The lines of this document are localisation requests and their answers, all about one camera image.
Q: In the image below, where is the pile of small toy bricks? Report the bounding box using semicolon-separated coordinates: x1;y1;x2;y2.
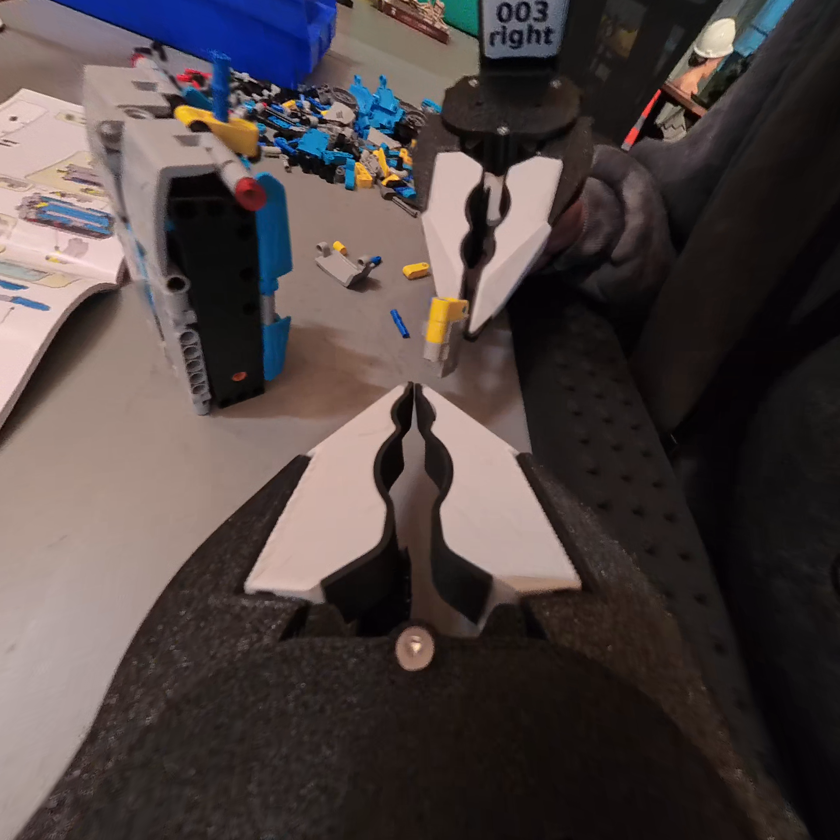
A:
171;73;447;217

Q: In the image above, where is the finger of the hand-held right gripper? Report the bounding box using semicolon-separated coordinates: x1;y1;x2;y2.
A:
466;154;567;338
419;150;492;316

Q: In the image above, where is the brick instruction booklet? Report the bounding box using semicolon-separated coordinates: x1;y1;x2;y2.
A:
0;88;132;430

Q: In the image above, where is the teal board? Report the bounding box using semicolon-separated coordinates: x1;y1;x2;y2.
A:
444;0;484;38

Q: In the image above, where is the person's right hand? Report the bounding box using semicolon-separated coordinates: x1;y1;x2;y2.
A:
541;195;592;270

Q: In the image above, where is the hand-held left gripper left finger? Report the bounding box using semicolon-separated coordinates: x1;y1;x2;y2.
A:
246;382;416;607

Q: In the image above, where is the blue plastic bin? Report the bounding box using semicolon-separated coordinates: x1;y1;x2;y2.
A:
53;0;342;86

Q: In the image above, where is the grey desk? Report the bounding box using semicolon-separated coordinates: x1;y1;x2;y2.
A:
0;27;526;840

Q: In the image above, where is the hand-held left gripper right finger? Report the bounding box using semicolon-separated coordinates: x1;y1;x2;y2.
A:
418;382;582;620

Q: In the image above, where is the grey blue toy brick assembly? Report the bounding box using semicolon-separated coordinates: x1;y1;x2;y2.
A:
82;50;295;417

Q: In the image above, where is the person's right forearm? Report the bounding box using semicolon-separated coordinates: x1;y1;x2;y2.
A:
565;138;697;316

